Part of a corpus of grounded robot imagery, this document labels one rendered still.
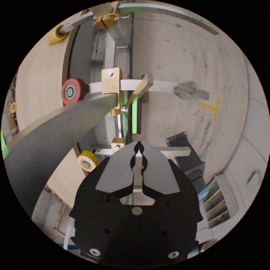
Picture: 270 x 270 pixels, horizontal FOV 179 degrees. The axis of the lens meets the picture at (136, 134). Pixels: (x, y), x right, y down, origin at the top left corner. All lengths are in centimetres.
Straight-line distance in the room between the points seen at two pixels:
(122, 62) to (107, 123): 35
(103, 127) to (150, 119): 72
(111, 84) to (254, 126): 269
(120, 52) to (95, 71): 18
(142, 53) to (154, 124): 90
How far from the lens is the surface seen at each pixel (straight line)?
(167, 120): 123
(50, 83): 37
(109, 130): 58
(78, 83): 27
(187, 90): 27
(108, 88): 26
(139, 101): 42
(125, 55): 46
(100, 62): 57
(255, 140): 263
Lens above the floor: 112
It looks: 63 degrees down
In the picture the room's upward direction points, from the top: 175 degrees counter-clockwise
